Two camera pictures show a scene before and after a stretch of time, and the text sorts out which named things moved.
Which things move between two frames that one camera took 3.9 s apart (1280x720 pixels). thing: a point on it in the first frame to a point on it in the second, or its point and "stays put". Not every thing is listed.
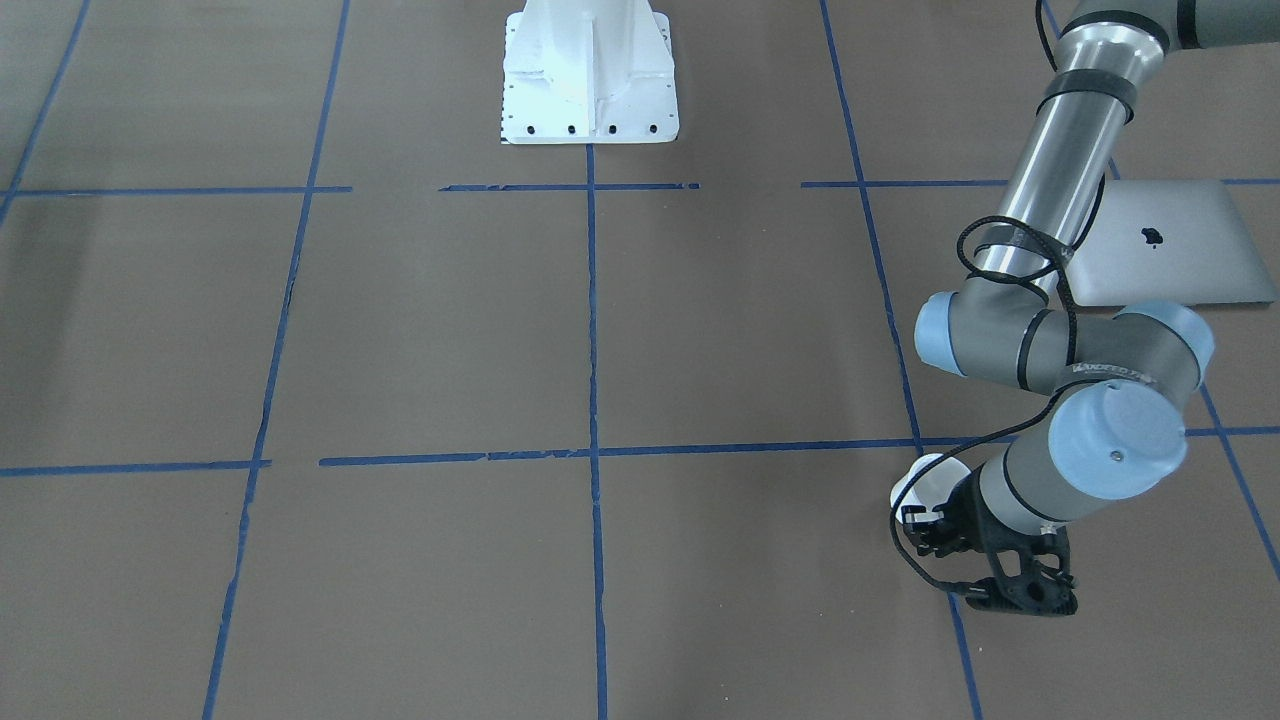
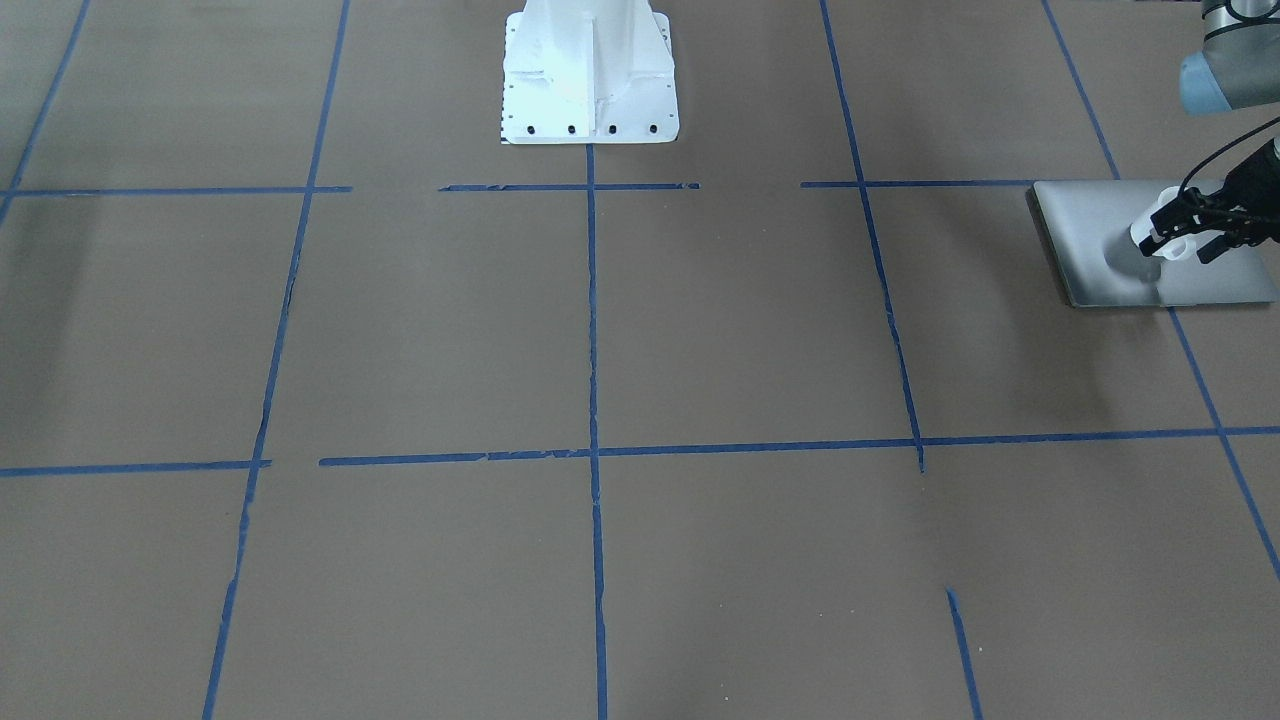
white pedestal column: [588, 72] stays put
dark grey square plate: [1177, 241] stays put
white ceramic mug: [932, 490] to [1142, 226]
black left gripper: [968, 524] to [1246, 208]
